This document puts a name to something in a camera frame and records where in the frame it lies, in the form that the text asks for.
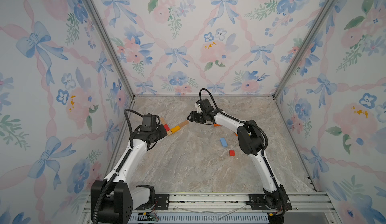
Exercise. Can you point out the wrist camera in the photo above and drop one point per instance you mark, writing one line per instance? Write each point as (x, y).
(149, 123)
(204, 106)

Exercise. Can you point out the aluminium corner post left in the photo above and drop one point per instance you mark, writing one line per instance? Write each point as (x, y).
(101, 30)

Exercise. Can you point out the yellow rectangular block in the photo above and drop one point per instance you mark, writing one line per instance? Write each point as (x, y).
(175, 129)

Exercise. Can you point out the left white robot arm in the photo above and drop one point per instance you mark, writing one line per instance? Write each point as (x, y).
(112, 201)

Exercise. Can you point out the aluminium corner post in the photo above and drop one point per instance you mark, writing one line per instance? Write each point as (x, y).
(313, 31)
(101, 30)

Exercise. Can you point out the plain wooden block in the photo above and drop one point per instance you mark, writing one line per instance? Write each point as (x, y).
(184, 123)

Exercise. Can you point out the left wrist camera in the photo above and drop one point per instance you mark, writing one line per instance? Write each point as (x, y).
(149, 123)

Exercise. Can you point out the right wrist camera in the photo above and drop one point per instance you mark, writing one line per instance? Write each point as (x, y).
(204, 106)

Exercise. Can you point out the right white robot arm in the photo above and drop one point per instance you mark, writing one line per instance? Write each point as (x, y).
(252, 142)

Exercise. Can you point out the red rectangular block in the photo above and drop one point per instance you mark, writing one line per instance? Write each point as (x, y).
(166, 127)

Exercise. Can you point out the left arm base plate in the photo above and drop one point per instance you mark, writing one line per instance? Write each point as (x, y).
(160, 202)

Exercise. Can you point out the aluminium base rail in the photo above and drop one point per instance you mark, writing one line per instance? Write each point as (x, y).
(235, 208)

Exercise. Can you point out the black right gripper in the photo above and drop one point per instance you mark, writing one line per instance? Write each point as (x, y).
(193, 117)

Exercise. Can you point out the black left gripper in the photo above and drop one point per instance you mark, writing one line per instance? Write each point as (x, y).
(164, 133)

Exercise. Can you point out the aluminium corner post right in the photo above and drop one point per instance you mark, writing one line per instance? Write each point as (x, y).
(313, 31)

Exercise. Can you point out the light blue block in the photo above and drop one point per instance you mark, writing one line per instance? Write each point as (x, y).
(223, 142)

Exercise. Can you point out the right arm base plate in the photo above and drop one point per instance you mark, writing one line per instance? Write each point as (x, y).
(269, 202)

